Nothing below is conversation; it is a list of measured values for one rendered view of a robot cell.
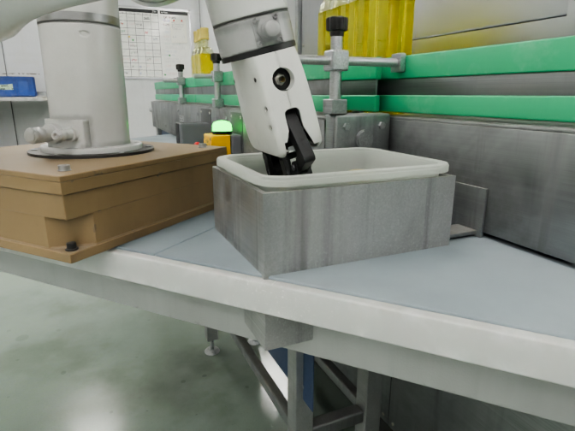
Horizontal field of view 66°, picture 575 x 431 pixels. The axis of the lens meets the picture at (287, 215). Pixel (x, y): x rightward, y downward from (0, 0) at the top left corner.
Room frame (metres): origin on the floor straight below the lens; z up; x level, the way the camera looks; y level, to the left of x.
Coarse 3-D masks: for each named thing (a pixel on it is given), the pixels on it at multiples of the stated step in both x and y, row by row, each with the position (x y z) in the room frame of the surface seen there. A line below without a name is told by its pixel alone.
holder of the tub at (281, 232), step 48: (240, 192) 0.44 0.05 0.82; (288, 192) 0.39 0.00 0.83; (336, 192) 0.41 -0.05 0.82; (384, 192) 0.43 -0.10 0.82; (432, 192) 0.46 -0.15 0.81; (480, 192) 0.50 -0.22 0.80; (240, 240) 0.44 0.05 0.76; (288, 240) 0.39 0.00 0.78; (336, 240) 0.41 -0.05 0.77; (384, 240) 0.43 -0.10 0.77; (432, 240) 0.46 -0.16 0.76
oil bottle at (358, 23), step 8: (352, 0) 0.84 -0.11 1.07; (360, 0) 0.81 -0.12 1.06; (368, 0) 0.80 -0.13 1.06; (352, 8) 0.84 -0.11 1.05; (360, 8) 0.81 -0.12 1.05; (368, 8) 0.80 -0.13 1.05; (352, 16) 0.84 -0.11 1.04; (360, 16) 0.81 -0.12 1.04; (368, 16) 0.80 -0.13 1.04; (352, 24) 0.83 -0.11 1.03; (360, 24) 0.81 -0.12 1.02; (352, 32) 0.83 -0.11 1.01; (360, 32) 0.81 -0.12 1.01; (352, 40) 0.83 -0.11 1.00; (360, 40) 0.81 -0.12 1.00; (352, 48) 0.83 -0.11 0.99; (360, 48) 0.81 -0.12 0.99; (360, 56) 0.81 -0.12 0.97
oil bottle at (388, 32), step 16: (384, 0) 0.75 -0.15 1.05; (400, 0) 0.76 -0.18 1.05; (384, 16) 0.75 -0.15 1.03; (400, 16) 0.76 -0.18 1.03; (368, 32) 0.79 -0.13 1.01; (384, 32) 0.75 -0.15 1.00; (400, 32) 0.76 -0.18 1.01; (368, 48) 0.79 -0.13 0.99; (384, 48) 0.75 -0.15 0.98; (400, 48) 0.76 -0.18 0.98; (368, 112) 0.78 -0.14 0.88; (384, 112) 0.75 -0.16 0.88
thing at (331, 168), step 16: (224, 160) 0.49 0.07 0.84; (240, 160) 0.54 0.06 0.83; (256, 160) 0.55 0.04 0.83; (320, 160) 0.58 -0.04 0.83; (336, 160) 0.59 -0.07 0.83; (352, 160) 0.60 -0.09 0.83; (368, 160) 0.60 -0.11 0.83; (384, 160) 0.57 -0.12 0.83; (400, 160) 0.54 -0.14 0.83; (416, 160) 0.52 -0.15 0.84; (432, 160) 0.49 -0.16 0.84; (240, 176) 0.43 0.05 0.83; (256, 176) 0.40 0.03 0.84; (272, 176) 0.39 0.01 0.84; (288, 176) 0.39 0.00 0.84; (304, 176) 0.39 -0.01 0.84; (320, 176) 0.40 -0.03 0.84; (336, 176) 0.41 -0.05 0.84; (352, 176) 0.41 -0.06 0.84; (368, 176) 0.42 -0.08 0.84; (384, 176) 0.43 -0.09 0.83; (400, 176) 0.44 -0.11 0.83; (416, 176) 0.46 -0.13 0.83; (432, 176) 0.46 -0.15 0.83
